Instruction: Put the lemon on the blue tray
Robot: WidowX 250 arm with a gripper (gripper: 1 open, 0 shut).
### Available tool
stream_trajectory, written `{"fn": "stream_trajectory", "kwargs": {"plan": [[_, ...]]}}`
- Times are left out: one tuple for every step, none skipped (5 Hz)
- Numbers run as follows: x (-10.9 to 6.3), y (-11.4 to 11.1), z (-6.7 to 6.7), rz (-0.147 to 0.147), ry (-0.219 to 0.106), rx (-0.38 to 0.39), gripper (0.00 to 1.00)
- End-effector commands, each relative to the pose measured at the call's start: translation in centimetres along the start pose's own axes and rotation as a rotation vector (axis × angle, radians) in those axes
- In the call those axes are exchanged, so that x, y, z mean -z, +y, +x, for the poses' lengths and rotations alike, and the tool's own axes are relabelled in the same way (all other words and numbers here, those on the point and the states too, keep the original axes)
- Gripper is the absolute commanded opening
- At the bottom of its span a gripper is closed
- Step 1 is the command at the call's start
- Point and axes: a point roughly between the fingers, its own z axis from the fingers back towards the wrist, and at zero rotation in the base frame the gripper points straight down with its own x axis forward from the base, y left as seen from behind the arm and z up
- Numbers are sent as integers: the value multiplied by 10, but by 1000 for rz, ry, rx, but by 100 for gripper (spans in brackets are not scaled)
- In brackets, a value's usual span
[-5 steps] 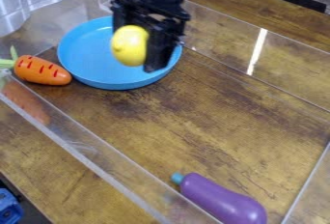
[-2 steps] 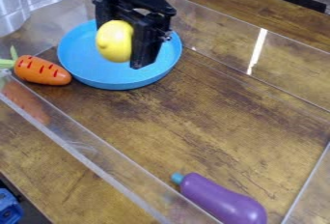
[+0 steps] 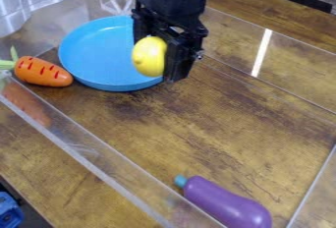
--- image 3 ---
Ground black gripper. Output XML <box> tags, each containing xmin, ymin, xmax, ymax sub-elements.
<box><xmin>131</xmin><ymin>0</ymin><xmax>210</xmax><ymax>83</ymax></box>

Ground clear acrylic enclosure wall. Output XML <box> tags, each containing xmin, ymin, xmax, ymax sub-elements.
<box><xmin>0</xmin><ymin>0</ymin><xmax>336</xmax><ymax>228</ymax></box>

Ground orange toy carrot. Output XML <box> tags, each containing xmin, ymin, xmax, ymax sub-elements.
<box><xmin>0</xmin><ymin>47</ymin><xmax>74</xmax><ymax>87</ymax></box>

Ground purple toy eggplant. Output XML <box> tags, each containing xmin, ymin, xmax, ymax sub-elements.
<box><xmin>175</xmin><ymin>175</ymin><xmax>274</xmax><ymax>228</ymax></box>

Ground blue round tray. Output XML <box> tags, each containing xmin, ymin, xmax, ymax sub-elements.
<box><xmin>58</xmin><ymin>16</ymin><xmax>163</xmax><ymax>92</ymax></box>

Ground blue object at corner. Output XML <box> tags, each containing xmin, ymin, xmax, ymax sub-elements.
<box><xmin>0</xmin><ymin>192</ymin><xmax>25</xmax><ymax>228</ymax></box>

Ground yellow toy lemon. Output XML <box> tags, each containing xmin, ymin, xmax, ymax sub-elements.
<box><xmin>131</xmin><ymin>36</ymin><xmax>167</xmax><ymax>77</ymax></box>

